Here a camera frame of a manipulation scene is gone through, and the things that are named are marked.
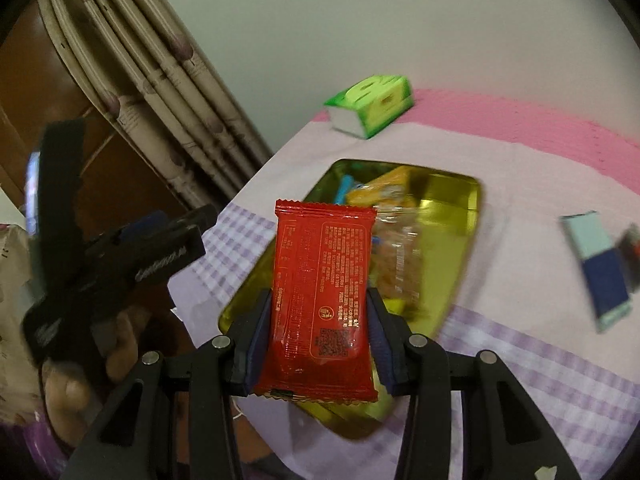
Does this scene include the dark patterned square snack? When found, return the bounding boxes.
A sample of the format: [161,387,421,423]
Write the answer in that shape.
[617,224,640,296]

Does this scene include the gold tin box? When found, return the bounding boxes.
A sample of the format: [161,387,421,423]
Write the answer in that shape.
[217,158,487,441]

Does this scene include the pink purple checkered bed sheet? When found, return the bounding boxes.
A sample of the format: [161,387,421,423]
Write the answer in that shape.
[167,89,640,480]

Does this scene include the clear cracker packet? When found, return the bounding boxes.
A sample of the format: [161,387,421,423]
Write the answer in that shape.
[372,205,427,311]

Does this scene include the green tissue pack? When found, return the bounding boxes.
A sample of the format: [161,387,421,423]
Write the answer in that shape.
[322,75,415,139]

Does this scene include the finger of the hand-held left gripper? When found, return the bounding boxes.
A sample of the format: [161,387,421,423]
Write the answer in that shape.
[86,204,221,262]
[127,237,207,290]

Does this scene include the brown wooden cabinet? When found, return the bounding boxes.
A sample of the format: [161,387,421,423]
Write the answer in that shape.
[0,0,201,241]

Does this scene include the person's left hand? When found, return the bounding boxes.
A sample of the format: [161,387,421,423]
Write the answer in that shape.
[42,304,154,442]

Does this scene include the red snack packet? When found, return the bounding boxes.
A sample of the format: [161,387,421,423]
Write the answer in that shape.
[252,198,380,404]

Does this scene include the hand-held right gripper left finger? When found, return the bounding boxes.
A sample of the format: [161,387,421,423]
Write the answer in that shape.
[59,287,275,480]

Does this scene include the navy light blue snack packet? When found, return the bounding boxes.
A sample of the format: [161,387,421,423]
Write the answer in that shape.
[559,210,635,335]

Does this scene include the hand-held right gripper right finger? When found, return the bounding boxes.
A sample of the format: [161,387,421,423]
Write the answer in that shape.
[365,286,583,480]

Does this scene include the beige patterned curtain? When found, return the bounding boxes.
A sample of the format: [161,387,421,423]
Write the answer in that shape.
[37,0,273,211]

